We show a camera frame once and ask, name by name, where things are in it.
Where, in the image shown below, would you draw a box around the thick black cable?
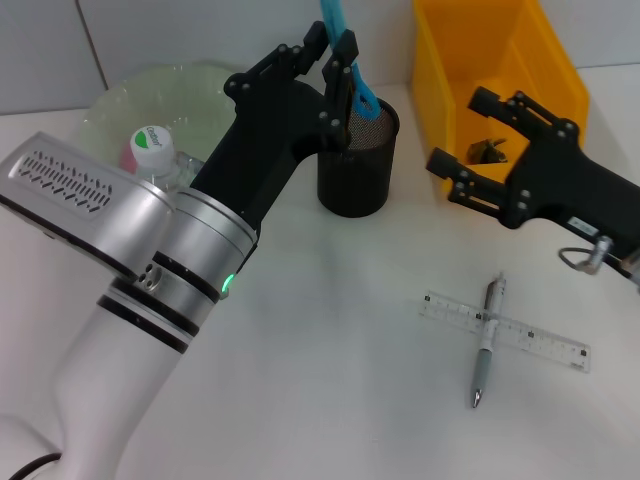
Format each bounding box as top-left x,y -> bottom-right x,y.
8,451 -> 64,480

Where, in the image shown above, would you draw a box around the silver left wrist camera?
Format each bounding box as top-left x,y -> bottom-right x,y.
0,132 -> 177,282

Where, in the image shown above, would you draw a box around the clear bottle with green label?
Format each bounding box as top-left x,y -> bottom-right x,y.
128,124 -> 207,194

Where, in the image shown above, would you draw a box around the green glass fruit plate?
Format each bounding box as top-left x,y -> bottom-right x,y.
81,59 -> 242,169

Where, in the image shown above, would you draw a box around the blue scissors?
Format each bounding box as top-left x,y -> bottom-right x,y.
319,0 -> 382,122

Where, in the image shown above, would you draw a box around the yellow plastic bin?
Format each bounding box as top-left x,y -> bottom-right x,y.
411,0 -> 591,196

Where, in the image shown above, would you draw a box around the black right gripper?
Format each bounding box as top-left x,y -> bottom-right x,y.
425,85 -> 640,262

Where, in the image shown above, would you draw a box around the black mesh pen holder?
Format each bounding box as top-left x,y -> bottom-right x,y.
314,94 -> 401,219

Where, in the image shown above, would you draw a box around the pink peach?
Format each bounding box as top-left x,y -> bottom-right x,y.
118,143 -> 139,175

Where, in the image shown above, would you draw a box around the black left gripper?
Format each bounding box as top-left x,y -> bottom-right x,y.
188,20 -> 361,237

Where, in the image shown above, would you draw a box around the green plastic wrapper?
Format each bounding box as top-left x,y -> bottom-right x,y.
466,137 -> 511,166

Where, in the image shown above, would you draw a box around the dark right arm cable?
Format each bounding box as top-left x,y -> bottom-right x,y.
557,233 -> 640,281

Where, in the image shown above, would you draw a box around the grey ballpoint pen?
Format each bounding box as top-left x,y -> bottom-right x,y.
468,272 -> 509,410

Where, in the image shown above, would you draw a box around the transparent plastic ruler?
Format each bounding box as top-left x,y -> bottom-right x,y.
418,291 -> 592,374

